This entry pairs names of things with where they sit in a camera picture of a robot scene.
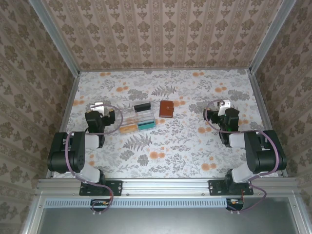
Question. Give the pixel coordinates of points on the brown leather card holder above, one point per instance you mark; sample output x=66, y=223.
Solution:
x=166, y=109

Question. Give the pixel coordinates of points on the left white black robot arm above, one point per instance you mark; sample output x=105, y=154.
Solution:
x=58, y=156

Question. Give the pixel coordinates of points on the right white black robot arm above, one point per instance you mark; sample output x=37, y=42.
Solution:
x=265, y=158

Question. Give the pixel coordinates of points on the orange card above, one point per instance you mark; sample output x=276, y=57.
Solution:
x=129, y=129

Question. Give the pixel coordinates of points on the plain black card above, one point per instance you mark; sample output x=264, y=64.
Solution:
x=142, y=107

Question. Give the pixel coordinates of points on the clear acrylic card organizer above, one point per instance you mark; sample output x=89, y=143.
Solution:
x=143, y=115

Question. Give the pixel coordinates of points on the teal card with dark stripe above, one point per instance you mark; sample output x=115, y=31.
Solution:
x=146, y=125

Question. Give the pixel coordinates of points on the floral patterned table covering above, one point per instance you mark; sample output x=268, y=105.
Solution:
x=195, y=158

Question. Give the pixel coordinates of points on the black connector board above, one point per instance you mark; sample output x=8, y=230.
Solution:
x=98, y=207
x=237, y=206

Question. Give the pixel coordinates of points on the grey metal panel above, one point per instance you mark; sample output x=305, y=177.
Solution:
x=165, y=221

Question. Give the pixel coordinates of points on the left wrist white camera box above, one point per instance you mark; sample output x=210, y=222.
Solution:
x=97, y=106

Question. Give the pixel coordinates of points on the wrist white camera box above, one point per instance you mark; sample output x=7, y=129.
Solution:
x=97, y=106
x=225, y=104

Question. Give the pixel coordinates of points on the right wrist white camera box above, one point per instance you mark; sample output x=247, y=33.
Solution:
x=225, y=104

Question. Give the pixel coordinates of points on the aluminium table side rail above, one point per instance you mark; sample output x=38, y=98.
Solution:
x=67, y=109
x=259, y=97

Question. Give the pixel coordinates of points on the thin aluminium table rail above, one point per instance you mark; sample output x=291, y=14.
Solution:
x=165, y=70

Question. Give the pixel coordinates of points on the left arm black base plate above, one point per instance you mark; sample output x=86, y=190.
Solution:
x=117, y=187

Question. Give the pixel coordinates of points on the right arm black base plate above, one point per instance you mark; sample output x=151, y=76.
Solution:
x=215, y=187

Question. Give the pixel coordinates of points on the wide aluminium mounting rail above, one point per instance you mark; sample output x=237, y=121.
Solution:
x=165, y=186

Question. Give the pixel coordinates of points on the slanted aluminium frame post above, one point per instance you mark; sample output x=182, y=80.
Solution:
x=271, y=36
x=56, y=39

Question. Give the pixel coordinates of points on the short aluminium frame leg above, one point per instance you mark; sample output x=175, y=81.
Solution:
x=35, y=212
x=298, y=214

